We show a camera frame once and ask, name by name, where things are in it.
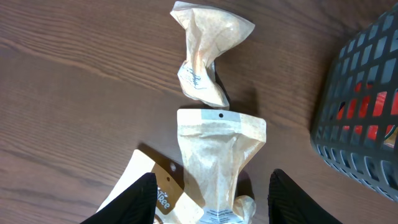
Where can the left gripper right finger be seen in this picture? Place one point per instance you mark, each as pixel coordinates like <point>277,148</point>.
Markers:
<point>290,204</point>

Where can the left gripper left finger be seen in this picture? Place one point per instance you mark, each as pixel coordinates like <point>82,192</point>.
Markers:
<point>135,205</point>

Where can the grey plastic basket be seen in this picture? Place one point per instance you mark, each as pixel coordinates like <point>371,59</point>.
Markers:
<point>366,64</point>

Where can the orange pasta package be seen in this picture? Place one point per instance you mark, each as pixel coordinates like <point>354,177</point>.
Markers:
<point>369,119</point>

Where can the beige paper pouch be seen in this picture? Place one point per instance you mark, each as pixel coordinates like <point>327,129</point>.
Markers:
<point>209,32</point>
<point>215,147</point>

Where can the brown labelled snack pouch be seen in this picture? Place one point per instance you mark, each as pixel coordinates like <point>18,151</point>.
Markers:
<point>173,204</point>

